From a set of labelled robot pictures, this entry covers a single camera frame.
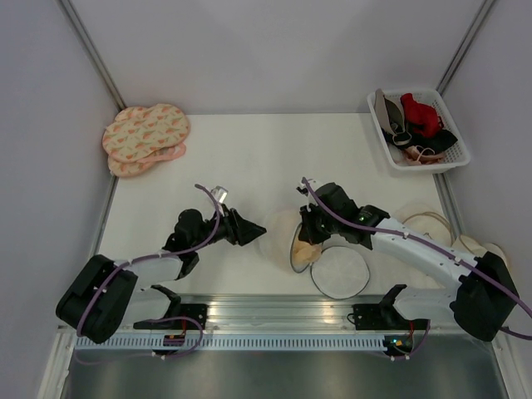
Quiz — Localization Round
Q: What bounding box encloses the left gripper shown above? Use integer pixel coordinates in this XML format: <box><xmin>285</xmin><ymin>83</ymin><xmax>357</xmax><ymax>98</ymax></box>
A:
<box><xmin>192</xmin><ymin>203</ymin><xmax>266</xmax><ymax>250</ymax></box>

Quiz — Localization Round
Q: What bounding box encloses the white mesh laundry bag blue zipper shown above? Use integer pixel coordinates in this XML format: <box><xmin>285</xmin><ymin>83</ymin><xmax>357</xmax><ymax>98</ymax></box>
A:
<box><xmin>259</xmin><ymin>207</ymin><xmax>370</xmax><ymax>299</ymax></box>

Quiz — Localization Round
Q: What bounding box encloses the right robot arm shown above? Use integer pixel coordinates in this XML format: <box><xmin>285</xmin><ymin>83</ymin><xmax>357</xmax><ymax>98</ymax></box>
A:
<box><xmin>298</xmin><ymin>179</ymin><xmax>524</xmax><ymax>342</ymax></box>

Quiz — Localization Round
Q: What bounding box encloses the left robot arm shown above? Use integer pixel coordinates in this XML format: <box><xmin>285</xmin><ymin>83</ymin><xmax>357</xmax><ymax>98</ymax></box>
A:
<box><xmin>55</xmin><ymin>205</ymin><xmax>267</xmax><ymax>343</ymax></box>

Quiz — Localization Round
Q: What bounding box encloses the floral laundry bag bottom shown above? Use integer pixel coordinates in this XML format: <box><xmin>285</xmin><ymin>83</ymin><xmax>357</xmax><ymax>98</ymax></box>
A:
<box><xmin>107</xmin><ymin>143</ymin><xmax>187</xmax><ymax>178</ymax></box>

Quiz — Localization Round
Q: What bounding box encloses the floral laundry bag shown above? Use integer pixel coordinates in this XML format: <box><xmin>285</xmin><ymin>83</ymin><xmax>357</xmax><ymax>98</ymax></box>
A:
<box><xmin>102</xmin><ymin>104</ymin><xmax>191</xmax><ymax>163</ymax></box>
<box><xmin>107</xmin><ymin>143</ymin><xmax>187</xmax><ymax>178</ymax></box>

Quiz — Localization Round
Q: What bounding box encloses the black bra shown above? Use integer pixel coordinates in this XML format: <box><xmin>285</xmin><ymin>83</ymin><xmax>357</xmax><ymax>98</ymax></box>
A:
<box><xmin>382</xmin><ymin>129</ymin><xmax>458</xmax><ymax>154</ymax></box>

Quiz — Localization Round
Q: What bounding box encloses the beige grey bra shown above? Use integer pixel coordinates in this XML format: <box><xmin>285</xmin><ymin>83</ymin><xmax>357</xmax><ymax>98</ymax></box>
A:
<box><xmin>373</xmin><ymin>89</ymin><xmax>406</xmax><ymax>135</ymax></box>

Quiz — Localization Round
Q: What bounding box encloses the floral laundry bag top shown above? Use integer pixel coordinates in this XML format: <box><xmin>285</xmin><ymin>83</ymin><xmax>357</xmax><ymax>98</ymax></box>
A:
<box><xmin>102</xmin><ymin>104</ymin><xmax>191</xmax><ymax>163</ymax></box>

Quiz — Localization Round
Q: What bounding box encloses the red bra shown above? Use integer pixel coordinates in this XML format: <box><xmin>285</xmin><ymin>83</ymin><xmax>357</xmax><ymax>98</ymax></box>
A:
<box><xmin>400</xmin><ymin>93</ymin><xmax>443</xmax><ymax>137</ymax></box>

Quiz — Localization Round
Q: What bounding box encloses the cream laundry bag right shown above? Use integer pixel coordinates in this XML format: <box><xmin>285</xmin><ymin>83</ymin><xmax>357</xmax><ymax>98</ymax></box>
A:
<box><xmin>451</xmin><ymin>234</ymin><xmax>509</xmax><ymax>265</ymax></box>

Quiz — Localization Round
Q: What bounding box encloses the white plastic basket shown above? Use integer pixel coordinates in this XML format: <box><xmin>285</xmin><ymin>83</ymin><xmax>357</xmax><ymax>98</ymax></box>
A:
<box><xmin>367</xmin><ymin>89</ymin><xmax>470</xmax><ymax>174</ymax></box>

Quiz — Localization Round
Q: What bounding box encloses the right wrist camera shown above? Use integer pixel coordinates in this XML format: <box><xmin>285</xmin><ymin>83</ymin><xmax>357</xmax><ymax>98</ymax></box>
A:
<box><xmin>296</xmin><ymin>179</ymin><xmax>323</xmax><ymax>197</ymax></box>

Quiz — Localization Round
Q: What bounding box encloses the aluminium mounting rail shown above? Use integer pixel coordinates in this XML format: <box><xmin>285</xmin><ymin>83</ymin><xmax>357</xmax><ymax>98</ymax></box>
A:
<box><xmin>57</xmin><ymin>293</ymin><xmax>512</xmax><ymax>333</ymax></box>

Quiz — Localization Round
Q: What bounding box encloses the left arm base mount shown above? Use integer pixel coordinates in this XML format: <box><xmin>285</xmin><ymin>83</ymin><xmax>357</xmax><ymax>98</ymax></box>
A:
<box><xmin>133</xmin><ymin>303</ymin><xmax>209</xmax><ymax>332</ymax></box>

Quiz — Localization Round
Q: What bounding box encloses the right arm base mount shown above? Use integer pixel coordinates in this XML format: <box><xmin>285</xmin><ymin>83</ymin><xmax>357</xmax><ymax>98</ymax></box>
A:
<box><xmin>348</xmin><ymin>303</ymin><xmax>428</xmax><ymax>332</ymax></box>

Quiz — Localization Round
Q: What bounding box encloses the white slotted cable duct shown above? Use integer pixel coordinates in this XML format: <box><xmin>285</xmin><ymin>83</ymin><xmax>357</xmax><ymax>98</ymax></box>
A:
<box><xmin>75</xmin><ymin>333</ymin><xmax>387</xmax><ymax>352</ymax></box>

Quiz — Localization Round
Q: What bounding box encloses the right aluminium frame post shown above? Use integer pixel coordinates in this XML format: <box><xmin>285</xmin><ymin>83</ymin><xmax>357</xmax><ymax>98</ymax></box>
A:
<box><xmin>436</xmin><ymin>0</ymin><xmax>499</xmax><ymax>96</ymax></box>

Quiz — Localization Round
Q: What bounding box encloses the aluminium frame post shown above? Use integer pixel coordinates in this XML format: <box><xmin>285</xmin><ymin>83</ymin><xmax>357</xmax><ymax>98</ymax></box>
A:
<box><xmin>57</xmin><ymin>0</ymin><xmax>126</xmax><ymax>111</ymax></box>
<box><xmin>436</xmin><ymin>0</ymin><xmax>499</xmax><ymax>96</ymax></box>

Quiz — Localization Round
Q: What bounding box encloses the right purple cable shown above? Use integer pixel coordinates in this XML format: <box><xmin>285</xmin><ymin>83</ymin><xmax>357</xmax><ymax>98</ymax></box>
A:
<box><xmin>301</xmin><ymin>177</ymin><xmax>532</xmax><ymax>337</ymax></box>

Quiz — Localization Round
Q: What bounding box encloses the left aluminium frame post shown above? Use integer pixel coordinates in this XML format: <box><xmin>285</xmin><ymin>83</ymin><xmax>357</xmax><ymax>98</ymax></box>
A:
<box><xmin>57</xmin><ymin>0</ymin><xmax>126</xmax><ymax>111</ymax></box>

